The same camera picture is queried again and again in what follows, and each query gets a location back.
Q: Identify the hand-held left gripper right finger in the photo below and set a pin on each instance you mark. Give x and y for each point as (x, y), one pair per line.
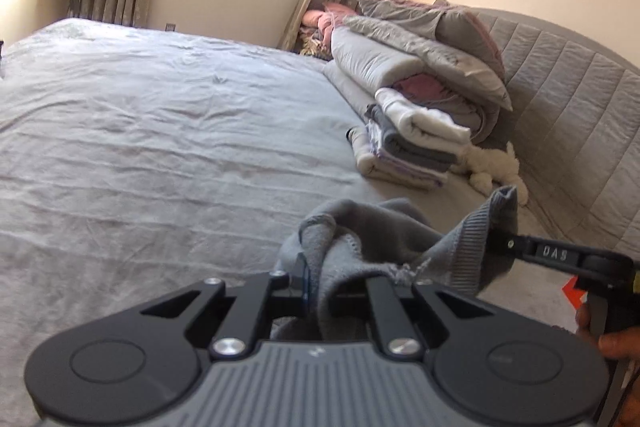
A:
(382, 307)

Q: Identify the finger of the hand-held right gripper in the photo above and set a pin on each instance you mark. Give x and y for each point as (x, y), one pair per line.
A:
(550, 253)

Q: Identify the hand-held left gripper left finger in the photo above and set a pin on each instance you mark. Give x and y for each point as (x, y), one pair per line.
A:
(302, 279)

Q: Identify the grey printed sweater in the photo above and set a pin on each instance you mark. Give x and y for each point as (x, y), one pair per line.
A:
(345, 227)

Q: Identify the pink clothes heap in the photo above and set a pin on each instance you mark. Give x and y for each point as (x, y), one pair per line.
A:
(325, 24)

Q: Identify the person's right hand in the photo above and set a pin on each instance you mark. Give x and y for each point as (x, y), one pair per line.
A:
(620, 343)

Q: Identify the white plush toy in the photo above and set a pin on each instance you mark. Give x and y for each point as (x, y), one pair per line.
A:
(492, 164)

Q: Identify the cream folded garment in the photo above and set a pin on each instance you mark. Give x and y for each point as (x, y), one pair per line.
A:
(370, 162)

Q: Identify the lavender folded garment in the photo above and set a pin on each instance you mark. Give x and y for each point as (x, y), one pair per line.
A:
(425, 173)

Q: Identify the grey quilted headboard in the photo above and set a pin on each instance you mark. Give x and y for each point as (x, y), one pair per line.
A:
(575, 107)

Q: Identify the grey folded duvet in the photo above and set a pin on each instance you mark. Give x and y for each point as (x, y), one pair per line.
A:
(480, 117)

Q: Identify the dark grey folded garment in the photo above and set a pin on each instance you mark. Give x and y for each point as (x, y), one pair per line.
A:
(415, 153)

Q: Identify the white folded garment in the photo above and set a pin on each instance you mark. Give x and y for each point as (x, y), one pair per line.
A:
(425, 122)

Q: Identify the grey and white pillow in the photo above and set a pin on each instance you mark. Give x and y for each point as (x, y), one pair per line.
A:
(475, 77)

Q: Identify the pink folded blanket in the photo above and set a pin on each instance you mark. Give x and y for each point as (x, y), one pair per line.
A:
(420, 86)

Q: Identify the grey bed sheet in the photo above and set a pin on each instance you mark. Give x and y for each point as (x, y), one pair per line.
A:
(150, 132)

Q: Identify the white folded quilt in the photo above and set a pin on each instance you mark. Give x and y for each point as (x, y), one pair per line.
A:
(365, 57)

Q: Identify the grey pillow with pink trim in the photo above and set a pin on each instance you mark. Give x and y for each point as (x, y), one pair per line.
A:
(450, 27)

